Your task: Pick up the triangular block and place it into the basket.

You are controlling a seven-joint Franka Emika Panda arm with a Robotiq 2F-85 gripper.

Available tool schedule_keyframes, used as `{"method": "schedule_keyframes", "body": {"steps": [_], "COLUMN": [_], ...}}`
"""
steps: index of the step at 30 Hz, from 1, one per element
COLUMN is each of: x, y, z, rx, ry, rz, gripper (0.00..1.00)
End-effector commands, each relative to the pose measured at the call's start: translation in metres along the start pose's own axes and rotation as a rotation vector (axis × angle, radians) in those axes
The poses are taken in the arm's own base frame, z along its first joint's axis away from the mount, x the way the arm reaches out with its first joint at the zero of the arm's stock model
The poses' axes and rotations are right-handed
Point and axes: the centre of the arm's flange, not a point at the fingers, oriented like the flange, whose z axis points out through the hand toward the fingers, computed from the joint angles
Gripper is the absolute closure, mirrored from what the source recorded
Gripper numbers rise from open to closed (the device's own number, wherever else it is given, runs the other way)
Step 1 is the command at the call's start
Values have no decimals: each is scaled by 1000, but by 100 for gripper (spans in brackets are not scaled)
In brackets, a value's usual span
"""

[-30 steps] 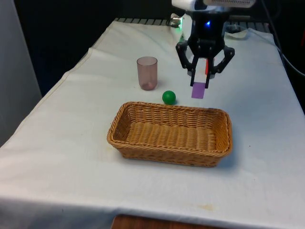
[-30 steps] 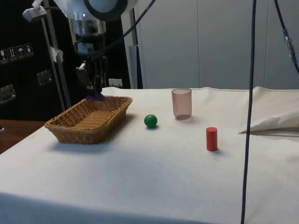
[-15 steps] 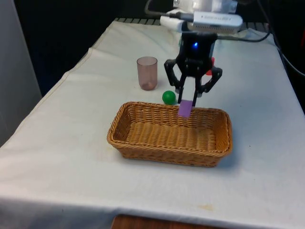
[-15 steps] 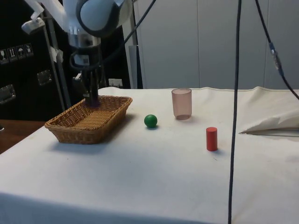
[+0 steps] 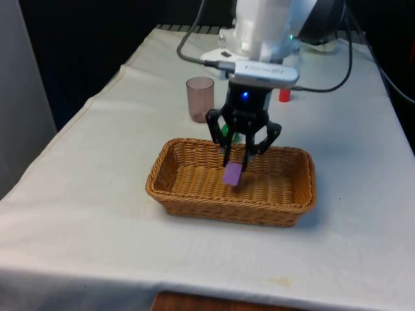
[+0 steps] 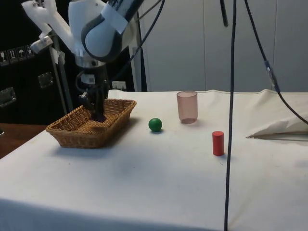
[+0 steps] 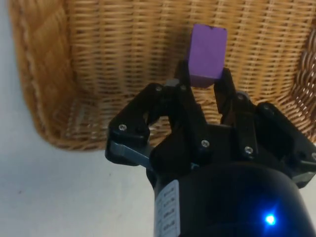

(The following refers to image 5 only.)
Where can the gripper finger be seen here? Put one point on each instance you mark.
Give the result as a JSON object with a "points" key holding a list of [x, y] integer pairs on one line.
{"points": [[274, 129], [212, 126]]}

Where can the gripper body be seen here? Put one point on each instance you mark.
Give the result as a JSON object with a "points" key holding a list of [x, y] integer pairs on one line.
{"points": [[249, 103]]}

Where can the purple triangular block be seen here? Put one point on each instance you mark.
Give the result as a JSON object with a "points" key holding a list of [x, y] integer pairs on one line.
{"points": [[232, 175]]}

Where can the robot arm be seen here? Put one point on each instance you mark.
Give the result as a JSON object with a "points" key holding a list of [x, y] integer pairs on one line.
{"points": [[303, 13]]}

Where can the red cylinder block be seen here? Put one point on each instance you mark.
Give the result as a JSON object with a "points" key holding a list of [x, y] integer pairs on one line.
{"points": [[285, 96]]}

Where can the brown wicker basket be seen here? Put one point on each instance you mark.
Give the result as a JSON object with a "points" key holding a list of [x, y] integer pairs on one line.
{"points": [[201, 204]]}

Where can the green ball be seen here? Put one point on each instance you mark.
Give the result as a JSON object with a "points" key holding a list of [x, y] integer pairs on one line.
{"points": [[224, 130]]}

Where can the see-through pink cup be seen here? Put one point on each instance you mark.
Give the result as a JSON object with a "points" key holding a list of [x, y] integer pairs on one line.
{"points": [[199, 100]]}

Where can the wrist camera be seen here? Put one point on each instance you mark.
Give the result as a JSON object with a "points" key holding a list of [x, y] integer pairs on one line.
{"points": [[262, 73]]}

